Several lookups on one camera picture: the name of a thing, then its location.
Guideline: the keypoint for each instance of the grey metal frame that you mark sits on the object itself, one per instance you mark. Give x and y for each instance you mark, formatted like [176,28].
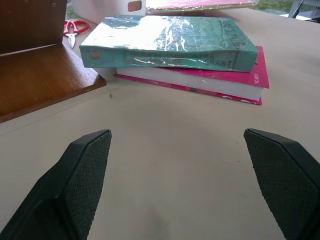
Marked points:
[303,8]

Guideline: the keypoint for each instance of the white storage box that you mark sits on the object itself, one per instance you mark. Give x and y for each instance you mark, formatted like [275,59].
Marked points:
[107,8]

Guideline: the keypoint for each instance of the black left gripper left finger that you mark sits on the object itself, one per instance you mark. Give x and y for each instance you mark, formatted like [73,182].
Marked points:
[75,190]

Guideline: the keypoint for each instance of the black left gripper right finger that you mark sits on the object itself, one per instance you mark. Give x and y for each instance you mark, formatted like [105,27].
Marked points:
[282,180]

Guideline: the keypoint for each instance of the pink hardcover book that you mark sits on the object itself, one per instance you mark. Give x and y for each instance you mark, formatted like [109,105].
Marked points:
[215,82]

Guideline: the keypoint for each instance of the brown wooden book stand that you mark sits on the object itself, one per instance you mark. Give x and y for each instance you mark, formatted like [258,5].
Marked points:
[32,62]

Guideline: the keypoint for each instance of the green wrapped book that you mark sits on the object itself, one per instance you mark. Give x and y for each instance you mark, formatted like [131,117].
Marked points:
[175,42]

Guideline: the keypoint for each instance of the pink packet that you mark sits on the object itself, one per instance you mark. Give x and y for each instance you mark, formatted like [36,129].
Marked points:
[200,5]

